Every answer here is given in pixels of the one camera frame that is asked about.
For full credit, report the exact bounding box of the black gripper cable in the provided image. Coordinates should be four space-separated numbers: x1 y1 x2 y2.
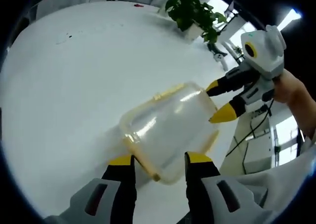
226 102 274 175

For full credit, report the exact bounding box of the clear plastic buckle container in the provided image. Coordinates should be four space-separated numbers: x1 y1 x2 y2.
119 82 221 185

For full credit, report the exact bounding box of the white cabinet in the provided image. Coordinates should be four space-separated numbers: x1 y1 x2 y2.
221 120 276 177

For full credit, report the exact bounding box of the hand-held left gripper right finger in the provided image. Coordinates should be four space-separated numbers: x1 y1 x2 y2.
184 151 269 224

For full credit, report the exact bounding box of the green potted plant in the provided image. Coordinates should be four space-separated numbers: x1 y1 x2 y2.
164 0 228 45

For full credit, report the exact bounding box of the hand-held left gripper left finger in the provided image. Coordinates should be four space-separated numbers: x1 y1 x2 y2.
66 154 138 224

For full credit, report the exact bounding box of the person's right hand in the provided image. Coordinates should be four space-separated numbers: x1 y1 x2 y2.
273 69 304 104

